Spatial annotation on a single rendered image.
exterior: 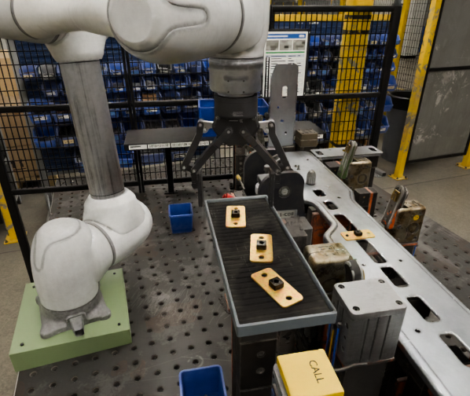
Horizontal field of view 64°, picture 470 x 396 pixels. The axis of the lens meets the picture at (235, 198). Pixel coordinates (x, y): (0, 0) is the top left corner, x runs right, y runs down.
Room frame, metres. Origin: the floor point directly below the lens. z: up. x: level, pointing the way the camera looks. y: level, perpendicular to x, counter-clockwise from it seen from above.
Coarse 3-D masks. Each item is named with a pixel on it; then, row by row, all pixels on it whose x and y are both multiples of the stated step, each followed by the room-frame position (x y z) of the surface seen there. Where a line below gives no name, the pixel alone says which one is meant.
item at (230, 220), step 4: (228, 208) 0.68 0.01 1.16; (232, 208) 0.68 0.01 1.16; (236, 208) 0.69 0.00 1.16; (240, 208) 0.68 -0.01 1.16; (244, 208) 0.68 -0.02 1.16; (228, 212) 0.67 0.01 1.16; (232, 212) 0.65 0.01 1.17; (236, 212) 0.66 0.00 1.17; (240, 212) 0.67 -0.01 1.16; (244, 212) 0.67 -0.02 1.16; (228, 216) 0.65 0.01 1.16; (232, 216) 0.64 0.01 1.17; (236, 216) 0.64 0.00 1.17; (240, 216) 0.65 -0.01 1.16; (244, 216) 0.65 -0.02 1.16; (228, 220) 0.63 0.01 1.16; (232, 220) 0.63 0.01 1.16; (236, 220) 0.63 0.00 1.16; (240, 220) 0.63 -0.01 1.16; (244, 220) 0.63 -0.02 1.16; (228, 224) 0.62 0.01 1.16; (232, 224) 0.62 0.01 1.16; (240, 224) 0.62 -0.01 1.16; (244, 224) 0.62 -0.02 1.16
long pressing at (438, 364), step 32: (288, 160) 1.38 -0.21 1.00; (352, 192) 1.10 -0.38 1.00; (352, 224) 0.90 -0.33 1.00; (352, 256) 0.74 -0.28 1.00; (384, 256) 0.74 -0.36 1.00; (416, 288) 0.63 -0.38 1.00; (416, 320) 0.54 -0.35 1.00; (448, 320) 0.54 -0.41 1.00; (416, 352) 0.46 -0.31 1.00; (448, 352) 0.46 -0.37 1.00; (448, 384) 0.40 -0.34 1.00
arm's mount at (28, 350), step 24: (24, 288) 0.91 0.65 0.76; (120, 288) 0.92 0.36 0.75; (24, 312) 0.81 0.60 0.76; (120, 312) 0.82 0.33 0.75; (24, 336) 0.72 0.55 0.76; (72, 336) 0.72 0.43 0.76; (96, 336) 0.72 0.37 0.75; (120, 336) 0.74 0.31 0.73; (24, 360) 0.67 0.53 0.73; (48, 360) 0.68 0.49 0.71
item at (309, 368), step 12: (288, 360) 0.31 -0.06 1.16; (300, 360) 0.31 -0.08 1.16; (312, 360) 0.31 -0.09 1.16; (324, 360) 0.31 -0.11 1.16; (288, 372) 0.29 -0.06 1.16; (300, 372) 0.29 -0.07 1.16; (312, 372) 0.29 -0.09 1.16; (324, 372) 0.29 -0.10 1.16; (288, 384) 0.28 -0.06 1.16; (300, 384) 0.28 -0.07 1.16; (312, 384) 0.28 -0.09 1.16; (324, 384) 0.28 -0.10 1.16; (336, 384) 0.28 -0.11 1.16
